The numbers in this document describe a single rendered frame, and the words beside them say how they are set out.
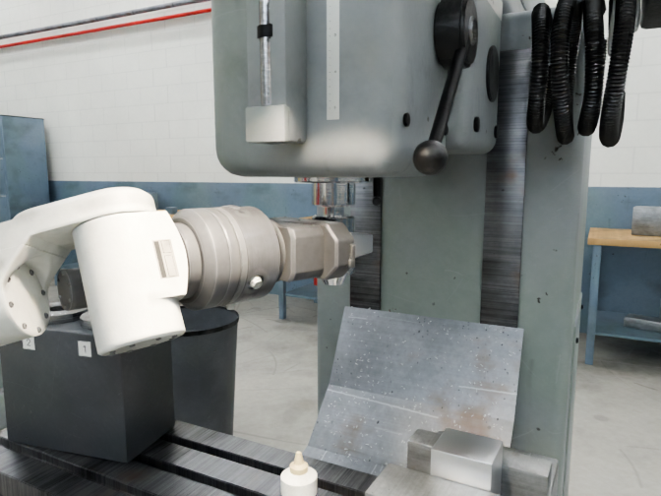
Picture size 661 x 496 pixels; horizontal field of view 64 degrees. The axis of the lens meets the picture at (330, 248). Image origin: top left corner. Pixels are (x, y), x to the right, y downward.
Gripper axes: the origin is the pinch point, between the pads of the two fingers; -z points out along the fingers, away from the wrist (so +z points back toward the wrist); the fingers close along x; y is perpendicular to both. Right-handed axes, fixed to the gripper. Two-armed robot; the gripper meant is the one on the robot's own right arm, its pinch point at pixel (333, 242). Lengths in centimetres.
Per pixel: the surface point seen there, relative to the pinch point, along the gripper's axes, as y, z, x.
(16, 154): -30, -148, 714
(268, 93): -14.0, 12.2, -4.4
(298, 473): 24.5, 5.6, -0.6
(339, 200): -4.8, 1.2, -2.1
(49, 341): 16.8, 17.6, 40.0
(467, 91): -16.8, -13.7, -7.5
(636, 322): 93, -362, 63
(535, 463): 22.3, -11.2, -19.0
